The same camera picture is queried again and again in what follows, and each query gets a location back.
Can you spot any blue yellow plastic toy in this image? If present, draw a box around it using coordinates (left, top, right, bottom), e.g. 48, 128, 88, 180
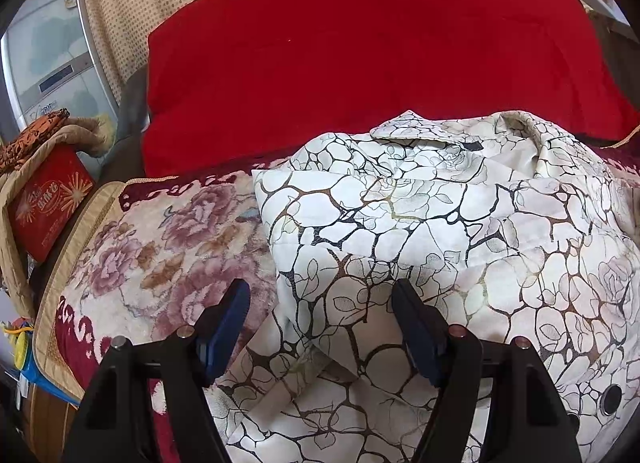
1, 321, 79, 407

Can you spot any red gift box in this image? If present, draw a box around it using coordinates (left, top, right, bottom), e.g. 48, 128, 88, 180
9, 145, 94, 263

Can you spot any white black patterned coat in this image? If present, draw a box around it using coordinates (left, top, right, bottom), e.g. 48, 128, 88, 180
209, 111, 639, 462

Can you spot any orange black folded cloth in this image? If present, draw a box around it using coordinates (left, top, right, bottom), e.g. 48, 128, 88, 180
1, 108, 70, 174

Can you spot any beige garment on box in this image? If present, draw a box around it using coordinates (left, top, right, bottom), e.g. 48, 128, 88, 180
1, 109, 115, 319

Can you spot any floral plush blanket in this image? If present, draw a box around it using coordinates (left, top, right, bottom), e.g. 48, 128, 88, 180
31, 123, 640, 463

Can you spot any red sofa cover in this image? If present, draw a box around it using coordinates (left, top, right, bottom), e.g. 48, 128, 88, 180
142, 0, 639, 177

